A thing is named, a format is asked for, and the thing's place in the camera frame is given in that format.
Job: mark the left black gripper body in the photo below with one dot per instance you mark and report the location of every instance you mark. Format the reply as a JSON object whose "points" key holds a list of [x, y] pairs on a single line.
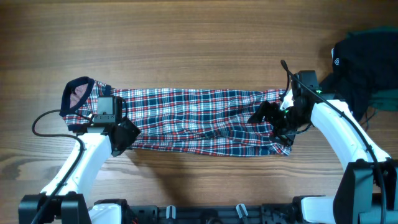
{"points": [[130, 131]]}

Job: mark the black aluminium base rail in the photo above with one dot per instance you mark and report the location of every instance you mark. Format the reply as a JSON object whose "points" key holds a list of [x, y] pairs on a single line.
{"points": [[205, 214]]}

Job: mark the plaid sleeveless shirt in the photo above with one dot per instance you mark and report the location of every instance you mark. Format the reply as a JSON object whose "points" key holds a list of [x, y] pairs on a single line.
{"points": [[208, 122]]}

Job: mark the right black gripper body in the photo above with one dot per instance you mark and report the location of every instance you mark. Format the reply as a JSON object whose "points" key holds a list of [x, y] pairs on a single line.
{"points": [[285, 122]]}

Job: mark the black mesh shorts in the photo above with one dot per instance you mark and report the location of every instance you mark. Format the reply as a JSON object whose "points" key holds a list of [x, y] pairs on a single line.
{"points": [[365, 70]]}

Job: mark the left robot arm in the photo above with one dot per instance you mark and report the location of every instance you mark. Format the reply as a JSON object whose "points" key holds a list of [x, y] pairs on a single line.
{"points": [[107, 133]]}

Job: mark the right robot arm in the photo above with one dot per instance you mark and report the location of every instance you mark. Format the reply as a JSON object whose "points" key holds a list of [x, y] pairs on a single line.
{"points": [[368, 190]]}

